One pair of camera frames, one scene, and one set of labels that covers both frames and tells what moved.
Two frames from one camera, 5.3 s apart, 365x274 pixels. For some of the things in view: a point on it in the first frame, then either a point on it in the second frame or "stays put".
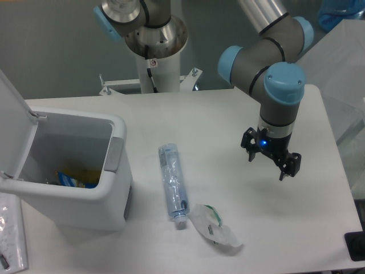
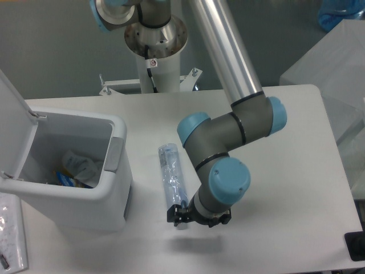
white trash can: [61, 135] stays put
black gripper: [277, 148] to [177, 214]
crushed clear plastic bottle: [168, 156] stays put
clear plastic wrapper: [209, 222] to [82, 168]
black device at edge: [355, 243] stays put
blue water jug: [332, 12] stays put
